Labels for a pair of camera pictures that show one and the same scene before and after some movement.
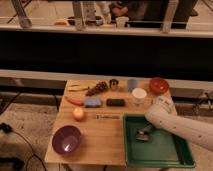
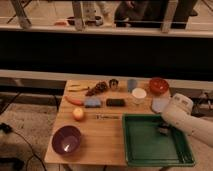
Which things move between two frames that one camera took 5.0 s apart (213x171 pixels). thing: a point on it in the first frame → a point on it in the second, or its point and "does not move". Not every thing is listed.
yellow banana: (76, 87) does not move
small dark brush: (142, 134) → (163, 130)
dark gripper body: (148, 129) → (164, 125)
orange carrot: (74, 101) does not move
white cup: (139, 95) does not move
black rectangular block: (115, 102) does not move
